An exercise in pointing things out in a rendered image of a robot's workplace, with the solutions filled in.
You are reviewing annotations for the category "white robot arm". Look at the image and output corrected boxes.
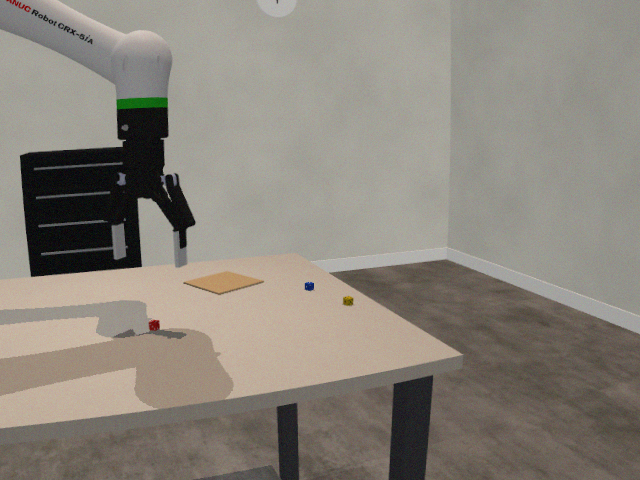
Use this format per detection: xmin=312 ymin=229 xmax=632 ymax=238
xmin=0 ymin=0 xmax=172 ymax=142

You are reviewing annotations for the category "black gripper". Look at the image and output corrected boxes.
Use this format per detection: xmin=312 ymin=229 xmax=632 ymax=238
xmin=103 ymin=139 xmax=196 ymax=268

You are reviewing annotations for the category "tan square mat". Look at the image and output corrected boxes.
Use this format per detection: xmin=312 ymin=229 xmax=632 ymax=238
xmin=183 ymin=271 xmax=264 ymax=295

